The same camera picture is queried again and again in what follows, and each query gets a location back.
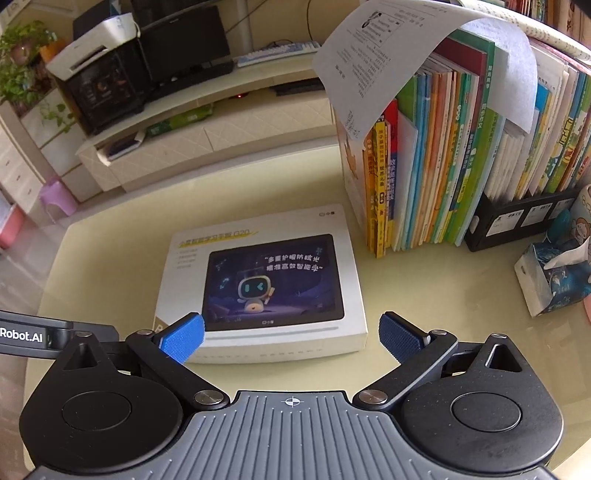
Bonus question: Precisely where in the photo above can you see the cream television cabinet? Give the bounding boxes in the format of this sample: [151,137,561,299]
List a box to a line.
[75,52,343,194]

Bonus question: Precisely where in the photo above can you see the green packet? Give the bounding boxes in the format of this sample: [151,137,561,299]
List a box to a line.
[146,104,214,137]

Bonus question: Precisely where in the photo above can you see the green potted plant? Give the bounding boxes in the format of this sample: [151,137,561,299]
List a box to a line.
[0,20,77,135]

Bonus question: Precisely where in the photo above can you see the purple plastic stool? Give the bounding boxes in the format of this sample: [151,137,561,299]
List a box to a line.
[38,180,77,225]

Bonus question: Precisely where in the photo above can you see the wooden shelf with white drawers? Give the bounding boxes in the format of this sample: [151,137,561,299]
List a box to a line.
[17,41,94,205]

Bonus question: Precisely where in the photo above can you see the black computer case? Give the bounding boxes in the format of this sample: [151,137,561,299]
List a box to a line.
[59,39,156,136]

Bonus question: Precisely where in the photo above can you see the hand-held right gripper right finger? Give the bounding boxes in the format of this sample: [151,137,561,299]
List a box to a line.
[352,313,540,411]

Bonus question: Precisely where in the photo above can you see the black computer monitor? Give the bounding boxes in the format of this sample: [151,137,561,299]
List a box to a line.
[138,5,234,100]

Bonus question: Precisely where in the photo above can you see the white keyboard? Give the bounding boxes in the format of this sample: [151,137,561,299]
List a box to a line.
[236,40,321,68]

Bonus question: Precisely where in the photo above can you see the black flat device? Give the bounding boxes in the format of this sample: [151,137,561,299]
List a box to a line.
[275,78,327,97]

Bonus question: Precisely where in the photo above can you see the white drawer cabinet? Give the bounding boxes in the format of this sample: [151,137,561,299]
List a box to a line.
[0,119,45,205]

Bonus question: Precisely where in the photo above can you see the cream glass-topped desktop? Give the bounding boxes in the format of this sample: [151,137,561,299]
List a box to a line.
[23,140,591,464]

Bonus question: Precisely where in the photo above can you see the white printed paper sheets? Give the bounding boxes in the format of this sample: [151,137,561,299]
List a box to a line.
[312,0,539,142]

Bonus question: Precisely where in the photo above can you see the purple book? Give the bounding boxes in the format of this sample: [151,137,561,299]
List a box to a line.
[105,131,145,160]

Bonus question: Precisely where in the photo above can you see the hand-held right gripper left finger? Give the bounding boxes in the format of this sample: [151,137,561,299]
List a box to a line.
[48,313,230,411]

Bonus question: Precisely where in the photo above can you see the row of colourful books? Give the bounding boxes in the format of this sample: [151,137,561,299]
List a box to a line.
[339,17,591,258]

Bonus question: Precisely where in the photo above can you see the black file holder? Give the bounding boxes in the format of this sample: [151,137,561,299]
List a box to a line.
[464,186,583,253]

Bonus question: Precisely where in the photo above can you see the blue tissue box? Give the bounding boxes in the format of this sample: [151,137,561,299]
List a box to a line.
[513,230,591,318]

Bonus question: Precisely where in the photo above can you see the white printer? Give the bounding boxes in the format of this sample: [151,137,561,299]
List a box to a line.
[45,0,142,80]

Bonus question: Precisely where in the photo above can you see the pink storage bin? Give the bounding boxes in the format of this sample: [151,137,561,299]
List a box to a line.
[0,205,27,250]

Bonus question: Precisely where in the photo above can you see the cartoon pen cup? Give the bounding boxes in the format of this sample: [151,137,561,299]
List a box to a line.
[570,184,591,324]

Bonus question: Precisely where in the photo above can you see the white tablet product box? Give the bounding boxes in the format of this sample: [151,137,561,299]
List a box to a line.
[154,204,369,366]

